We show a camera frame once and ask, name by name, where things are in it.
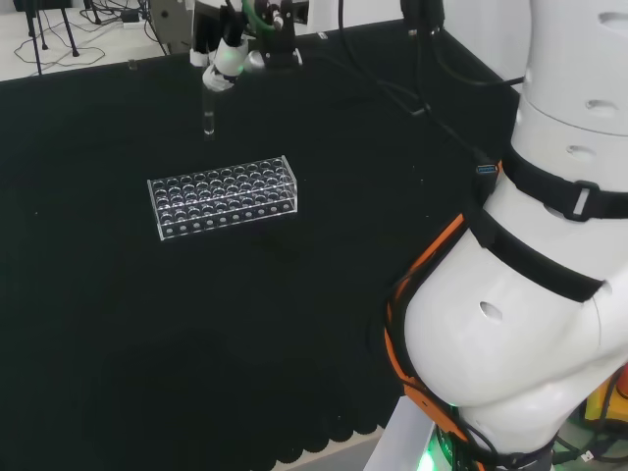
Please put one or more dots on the yellow stop button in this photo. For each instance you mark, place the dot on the yellow stop button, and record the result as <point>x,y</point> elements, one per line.
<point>611,392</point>

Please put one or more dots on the clear glass test tube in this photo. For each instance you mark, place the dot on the clear glass test tube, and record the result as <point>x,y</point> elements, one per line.
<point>209,120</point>

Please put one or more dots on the black tripod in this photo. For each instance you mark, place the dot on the black tripod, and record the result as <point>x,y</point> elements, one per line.
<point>66,27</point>

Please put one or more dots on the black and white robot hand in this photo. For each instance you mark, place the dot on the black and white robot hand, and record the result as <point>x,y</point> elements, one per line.
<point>229,56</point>

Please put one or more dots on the clear acrylic test tube rack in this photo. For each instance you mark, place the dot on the clear acrylic test tube rack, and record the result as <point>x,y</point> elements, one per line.
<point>223,198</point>

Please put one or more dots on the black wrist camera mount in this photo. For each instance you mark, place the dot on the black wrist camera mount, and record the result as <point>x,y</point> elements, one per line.
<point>282,46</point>

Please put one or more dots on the black bench cloth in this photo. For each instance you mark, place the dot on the black bench cloth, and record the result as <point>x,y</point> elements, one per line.
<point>196,319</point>

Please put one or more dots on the pale grey board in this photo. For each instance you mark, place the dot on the pale grey board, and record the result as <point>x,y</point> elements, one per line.
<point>172,24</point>

